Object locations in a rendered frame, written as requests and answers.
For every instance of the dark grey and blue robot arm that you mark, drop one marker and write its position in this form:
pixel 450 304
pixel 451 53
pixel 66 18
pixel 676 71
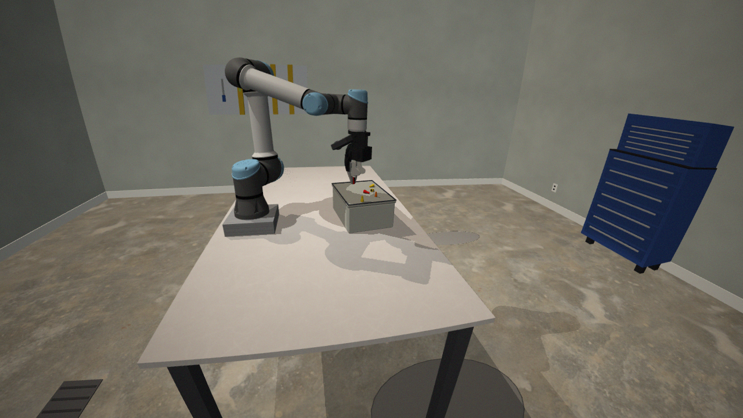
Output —
pixel 258 82

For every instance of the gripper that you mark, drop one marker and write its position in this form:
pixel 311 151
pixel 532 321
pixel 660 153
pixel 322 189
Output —
pixel 359 145

